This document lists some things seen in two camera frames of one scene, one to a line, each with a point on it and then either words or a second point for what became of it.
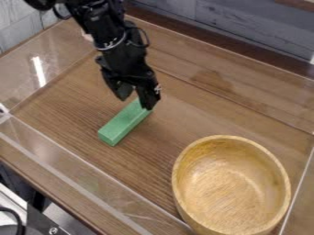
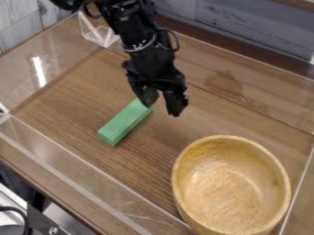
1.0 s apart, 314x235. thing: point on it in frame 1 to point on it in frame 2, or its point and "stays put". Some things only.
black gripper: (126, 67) to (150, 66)
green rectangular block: (125, 122) stays put
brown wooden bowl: (232, 186) stays put
